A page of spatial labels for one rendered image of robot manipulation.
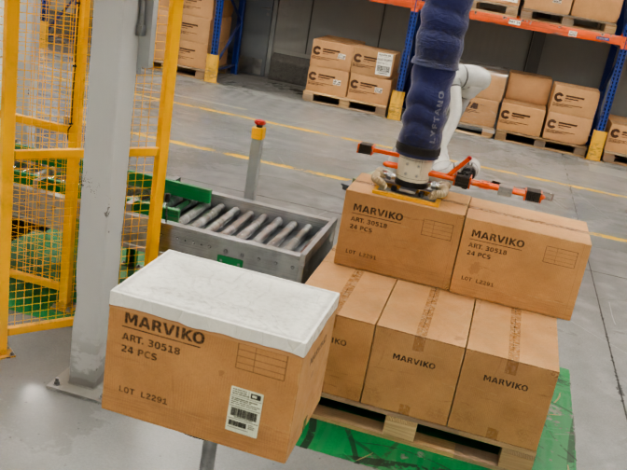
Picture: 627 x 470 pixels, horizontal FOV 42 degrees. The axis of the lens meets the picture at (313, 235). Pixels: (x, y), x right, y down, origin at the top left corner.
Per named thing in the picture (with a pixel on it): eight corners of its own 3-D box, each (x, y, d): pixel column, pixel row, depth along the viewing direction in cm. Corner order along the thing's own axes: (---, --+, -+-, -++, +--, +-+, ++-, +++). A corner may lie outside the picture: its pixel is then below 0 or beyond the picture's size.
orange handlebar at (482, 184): (361, 163, 415) (362, 156, 414) (371, 152, 443) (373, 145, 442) (544, 202, 397) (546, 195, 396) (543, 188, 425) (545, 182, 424)
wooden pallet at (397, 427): (271, 407, 382) (276, 380, 378) (324, 324, 475) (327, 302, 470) (528, 479, 359) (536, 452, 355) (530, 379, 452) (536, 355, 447)
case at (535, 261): (448, 291, 407) (466, 216, 394) (454, 266, 444) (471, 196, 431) (570, 321, 396) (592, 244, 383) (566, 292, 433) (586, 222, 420)
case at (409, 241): (333, 263, 419) (346, 188, 406) (349, 241, 456) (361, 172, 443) (448, 290, 407) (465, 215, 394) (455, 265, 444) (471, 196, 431)
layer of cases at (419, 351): (276, 380, 378) (289, 302, 365) (327, 302, 470) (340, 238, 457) (536, 451, 355) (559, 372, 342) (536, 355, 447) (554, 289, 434)
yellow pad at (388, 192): (371, 193, 406) (372, 184, 404) (374, 188, 415) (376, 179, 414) (438, 208, 399) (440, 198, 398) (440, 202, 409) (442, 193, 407)
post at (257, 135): (230, 281, 512) (252, 126, 479) (234, 277, 519) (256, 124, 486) (241, 283, 511) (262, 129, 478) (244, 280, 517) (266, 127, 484)
